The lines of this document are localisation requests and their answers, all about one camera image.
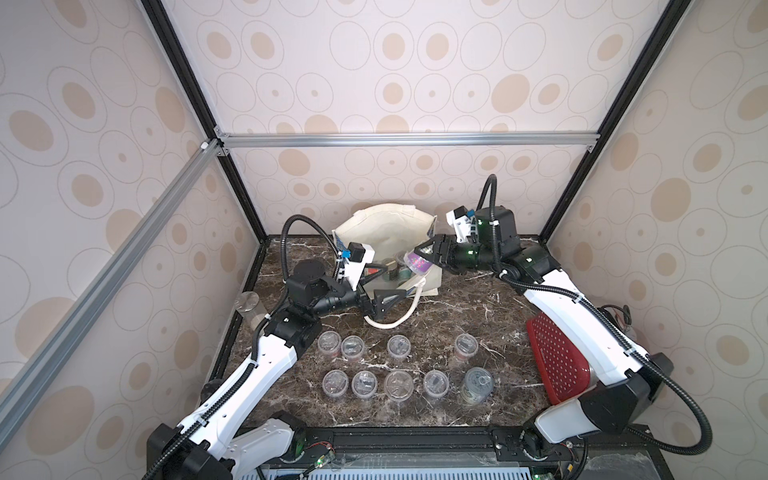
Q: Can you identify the purple lid seed jar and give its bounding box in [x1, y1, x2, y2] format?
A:
[403, 250, 433, 276]

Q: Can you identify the orange seed jar clear lid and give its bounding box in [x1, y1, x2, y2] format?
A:
[387, 334, 412, 364]

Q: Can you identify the cream canvas starry night bag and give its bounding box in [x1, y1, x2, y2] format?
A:
[333, 203, 442, 330]

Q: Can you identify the large clear seed jar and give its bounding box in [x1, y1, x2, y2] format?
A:
[460, 367, 495, 405]

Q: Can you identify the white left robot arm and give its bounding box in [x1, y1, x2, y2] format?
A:
[144, 235, 423, 479]

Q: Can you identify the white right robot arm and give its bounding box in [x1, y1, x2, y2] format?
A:
[414, 175, 713, 461]

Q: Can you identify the silver aluminium crossbar back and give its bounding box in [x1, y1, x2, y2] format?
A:
[221, 131, 600, 149]

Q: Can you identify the red and steel toaster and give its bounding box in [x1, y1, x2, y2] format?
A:
[526, 313, 598, 405]

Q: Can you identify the silver aluminium bar left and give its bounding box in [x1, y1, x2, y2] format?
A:
[1, 138, 223, 449]

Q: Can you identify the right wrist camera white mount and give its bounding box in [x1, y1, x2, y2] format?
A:
[446, 206, 476, 243]

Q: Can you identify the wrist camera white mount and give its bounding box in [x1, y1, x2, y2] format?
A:
[446, 206, 476, 243]
[336, 242, 375, 291]

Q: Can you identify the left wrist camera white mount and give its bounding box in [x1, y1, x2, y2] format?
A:
[336, 242, 375, 291]

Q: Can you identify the clear plastic jar by wall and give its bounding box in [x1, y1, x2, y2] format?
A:
[235, 291, 268, 331]

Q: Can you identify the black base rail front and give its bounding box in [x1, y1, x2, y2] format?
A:
[247, 427, 672, 479]

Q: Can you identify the black corner frame post right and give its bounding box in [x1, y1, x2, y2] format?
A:
[537, 0, 694, 245]

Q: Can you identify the black corner frame post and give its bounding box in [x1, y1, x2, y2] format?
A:
[537, 0, 694, 245]
[139, 0, 268, 243]

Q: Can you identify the black corner frame post left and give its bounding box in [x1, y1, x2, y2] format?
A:
[139, 0, 268, 243]

